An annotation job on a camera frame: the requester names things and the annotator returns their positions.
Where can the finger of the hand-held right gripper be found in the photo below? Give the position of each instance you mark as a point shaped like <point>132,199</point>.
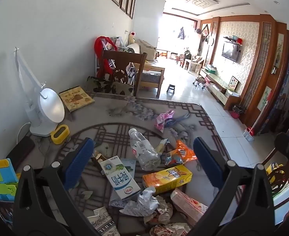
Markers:
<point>287,147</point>

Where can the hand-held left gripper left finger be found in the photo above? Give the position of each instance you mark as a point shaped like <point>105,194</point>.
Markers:
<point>80,162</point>

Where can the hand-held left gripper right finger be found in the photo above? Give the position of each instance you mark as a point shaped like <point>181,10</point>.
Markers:
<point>208,162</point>

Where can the orange drink carton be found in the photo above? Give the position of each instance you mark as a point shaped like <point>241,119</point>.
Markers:
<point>166,178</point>

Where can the pink wrapper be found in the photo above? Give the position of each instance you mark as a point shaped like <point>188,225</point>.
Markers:
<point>162,121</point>

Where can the clear plastic bottle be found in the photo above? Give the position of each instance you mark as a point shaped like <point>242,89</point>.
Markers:
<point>144,152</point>

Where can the printed paper cup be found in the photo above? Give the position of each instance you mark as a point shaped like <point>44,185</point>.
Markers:
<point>105,223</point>

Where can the dark gold cigarette box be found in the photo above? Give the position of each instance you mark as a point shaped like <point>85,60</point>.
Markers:
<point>98,156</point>

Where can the carved wooden chair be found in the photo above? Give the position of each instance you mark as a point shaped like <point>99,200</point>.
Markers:
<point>281,177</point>

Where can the yellow tape dispenser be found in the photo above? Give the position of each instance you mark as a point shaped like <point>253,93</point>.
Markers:
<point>57,139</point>

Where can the blue and orange snack wrapper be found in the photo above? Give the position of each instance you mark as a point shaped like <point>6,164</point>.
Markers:
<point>172,158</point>

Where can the broom with dustpan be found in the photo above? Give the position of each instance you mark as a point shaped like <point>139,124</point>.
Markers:
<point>249,134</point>

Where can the white milk carton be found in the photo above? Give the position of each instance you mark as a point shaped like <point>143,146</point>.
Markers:
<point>119,179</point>

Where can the pink drink carton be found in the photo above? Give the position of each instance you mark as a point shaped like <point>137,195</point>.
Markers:
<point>188,205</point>

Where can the blue patterned door poster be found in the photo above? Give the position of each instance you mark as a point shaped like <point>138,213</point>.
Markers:
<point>282,98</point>

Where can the small yellow wrapper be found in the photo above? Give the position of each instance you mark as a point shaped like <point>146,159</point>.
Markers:
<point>161,145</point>

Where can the small red waste basket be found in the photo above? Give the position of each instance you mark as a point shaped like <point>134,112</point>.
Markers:
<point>238,115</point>

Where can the black case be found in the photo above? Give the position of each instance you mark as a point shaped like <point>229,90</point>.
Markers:
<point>21,148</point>

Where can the brown patterned book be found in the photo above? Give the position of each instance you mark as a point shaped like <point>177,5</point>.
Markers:
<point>76,99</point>

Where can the crumpled white paper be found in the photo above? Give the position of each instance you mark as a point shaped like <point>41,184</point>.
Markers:
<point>144,201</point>

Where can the television cabinet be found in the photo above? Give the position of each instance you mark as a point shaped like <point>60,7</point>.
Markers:
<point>218,86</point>

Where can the red and white wrapper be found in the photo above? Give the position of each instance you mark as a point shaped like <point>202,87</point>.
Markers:
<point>169,229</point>

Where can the round wheeled stool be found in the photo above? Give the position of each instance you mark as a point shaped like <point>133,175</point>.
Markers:
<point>199,80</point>

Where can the small black stool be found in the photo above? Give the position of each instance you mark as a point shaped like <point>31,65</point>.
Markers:
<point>171,88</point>

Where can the hanging scroll picture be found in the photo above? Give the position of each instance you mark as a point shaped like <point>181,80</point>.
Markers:
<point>278,51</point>

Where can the wooden chair with floral cushion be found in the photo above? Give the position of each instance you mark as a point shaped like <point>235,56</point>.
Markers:
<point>124,56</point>

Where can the red bag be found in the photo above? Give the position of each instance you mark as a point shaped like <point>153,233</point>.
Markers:
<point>100,45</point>

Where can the white plush toy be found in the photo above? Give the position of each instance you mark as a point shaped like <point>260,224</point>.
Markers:
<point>132,36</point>

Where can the ceiling lamp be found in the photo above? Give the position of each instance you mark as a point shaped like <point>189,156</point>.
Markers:
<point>204,2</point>

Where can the small wall picture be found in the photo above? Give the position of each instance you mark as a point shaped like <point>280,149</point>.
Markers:
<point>265,98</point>

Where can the square colourful frame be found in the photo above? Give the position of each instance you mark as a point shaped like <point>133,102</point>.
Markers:
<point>234,83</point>

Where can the wall television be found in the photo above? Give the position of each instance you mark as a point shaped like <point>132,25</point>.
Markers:
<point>230,51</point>

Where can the wall shelf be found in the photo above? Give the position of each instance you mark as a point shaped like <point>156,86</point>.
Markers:
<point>233,40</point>

